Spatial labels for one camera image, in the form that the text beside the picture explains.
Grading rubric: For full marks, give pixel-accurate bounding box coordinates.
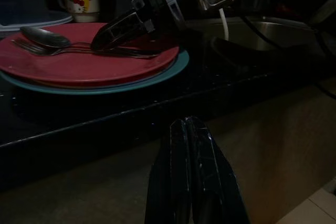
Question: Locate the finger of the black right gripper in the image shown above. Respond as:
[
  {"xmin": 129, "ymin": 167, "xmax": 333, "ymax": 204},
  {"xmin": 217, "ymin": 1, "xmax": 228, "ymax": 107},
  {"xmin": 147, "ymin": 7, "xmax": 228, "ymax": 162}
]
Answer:
[{"xmin": 90, "ymin": 11, "xmax": 154, "ymax": 52}]

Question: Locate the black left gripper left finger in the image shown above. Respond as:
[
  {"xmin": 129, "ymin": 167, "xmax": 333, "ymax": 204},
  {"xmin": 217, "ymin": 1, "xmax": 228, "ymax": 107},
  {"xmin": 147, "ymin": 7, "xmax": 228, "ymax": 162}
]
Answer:
[{"xmin": 145, "ymin": 118, "xmax": 194, "ymax": 224}]

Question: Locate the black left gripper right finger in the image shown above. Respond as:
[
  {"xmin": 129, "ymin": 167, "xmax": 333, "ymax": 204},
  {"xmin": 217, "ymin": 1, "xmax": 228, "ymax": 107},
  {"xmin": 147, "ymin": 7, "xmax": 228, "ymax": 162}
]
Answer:
[{"xmin": 185, "ymin": 115, "xmax": 250, "ymax": 224}]

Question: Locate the silver metal fork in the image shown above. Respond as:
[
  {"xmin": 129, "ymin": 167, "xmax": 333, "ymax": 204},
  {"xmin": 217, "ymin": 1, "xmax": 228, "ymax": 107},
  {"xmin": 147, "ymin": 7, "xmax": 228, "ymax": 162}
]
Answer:
[
  {"xmin": 10, "ymin": 39, "xmax": 161, "ymax": 59},
  {"xmin": 49, "ymin": 45, "xmax": 162, "ymax": 59}
]

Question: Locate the silver metal spoon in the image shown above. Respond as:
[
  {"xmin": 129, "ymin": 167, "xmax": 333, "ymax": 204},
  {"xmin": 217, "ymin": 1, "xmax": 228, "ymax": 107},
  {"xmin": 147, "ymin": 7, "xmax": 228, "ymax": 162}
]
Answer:
[{"xmin": 20, "ymin": 26, "xmax": 106, "ymax": 51}]

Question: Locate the pink plate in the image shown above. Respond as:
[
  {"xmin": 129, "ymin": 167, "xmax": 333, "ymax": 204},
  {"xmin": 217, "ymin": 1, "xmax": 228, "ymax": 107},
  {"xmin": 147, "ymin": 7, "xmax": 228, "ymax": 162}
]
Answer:
[{"xmin": 0, "ymin": 22, "xmax": 181, "ymax": 88}]

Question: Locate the teal plate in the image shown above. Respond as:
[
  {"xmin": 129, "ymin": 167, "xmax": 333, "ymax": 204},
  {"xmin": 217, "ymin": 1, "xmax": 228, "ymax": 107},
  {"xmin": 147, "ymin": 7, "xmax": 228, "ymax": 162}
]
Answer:
[{"xmin": 0, "ymin": 49, "xmax": 190, "ymax": 96}]

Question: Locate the white plastic container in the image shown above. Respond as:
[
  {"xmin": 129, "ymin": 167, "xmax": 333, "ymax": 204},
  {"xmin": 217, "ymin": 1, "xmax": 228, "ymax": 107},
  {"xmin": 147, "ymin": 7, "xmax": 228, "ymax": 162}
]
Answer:
[{"xmin": 0, "ymin": 0, "xmax": 74, "ymax": 32}]

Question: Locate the stainless steel sink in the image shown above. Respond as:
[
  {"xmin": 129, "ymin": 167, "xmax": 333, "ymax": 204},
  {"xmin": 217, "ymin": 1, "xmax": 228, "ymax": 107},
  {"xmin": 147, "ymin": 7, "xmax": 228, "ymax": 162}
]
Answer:
[{"xmin": 185, "ymin": 15, "xmax": 326, "ymax": 53}]

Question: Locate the white hose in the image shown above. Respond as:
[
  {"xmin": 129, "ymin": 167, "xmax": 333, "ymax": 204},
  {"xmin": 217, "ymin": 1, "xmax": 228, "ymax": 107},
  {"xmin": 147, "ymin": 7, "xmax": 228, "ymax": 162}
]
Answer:
[{"xmin": 219, "ymin": 8, "xmax": 229, "ymax": 40}]

